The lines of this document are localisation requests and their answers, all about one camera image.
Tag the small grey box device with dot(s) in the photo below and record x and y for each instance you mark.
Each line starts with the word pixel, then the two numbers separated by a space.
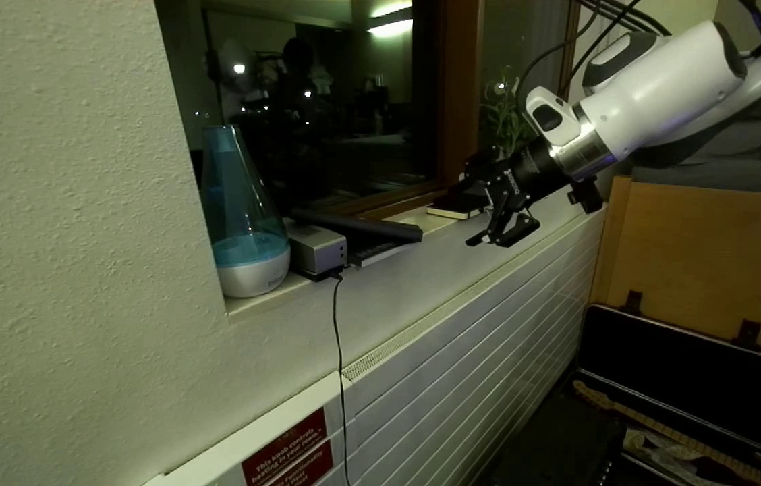
pixel 317 252

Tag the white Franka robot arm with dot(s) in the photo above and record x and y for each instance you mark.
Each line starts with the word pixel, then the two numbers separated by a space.
pixel 668 90

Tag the light wooden guitar neck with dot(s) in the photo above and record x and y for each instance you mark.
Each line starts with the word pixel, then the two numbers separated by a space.
pixel 632 417

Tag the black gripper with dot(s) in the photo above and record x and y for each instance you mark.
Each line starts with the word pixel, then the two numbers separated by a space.
pixel 532 175

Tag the blue flask-shaped humidifier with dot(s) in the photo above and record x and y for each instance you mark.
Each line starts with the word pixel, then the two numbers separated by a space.
pixel 250 259

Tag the brown wooden window frame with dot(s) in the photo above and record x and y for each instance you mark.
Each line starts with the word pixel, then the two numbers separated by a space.
pixel 458 90

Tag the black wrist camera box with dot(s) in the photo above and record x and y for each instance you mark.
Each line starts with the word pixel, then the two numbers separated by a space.
pixel 586 193

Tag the bamboo plant in square pot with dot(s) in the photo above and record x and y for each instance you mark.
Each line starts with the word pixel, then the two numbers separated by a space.
pixel 502 117

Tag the red warning sticker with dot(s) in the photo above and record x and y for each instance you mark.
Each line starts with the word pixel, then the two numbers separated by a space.
pixel 289 455

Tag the large wooden panel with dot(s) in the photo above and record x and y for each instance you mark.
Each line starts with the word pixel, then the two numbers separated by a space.
pixel 705 259

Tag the white slatted radiator cover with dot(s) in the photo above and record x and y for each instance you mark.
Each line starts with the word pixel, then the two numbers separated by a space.
pixel 452 386

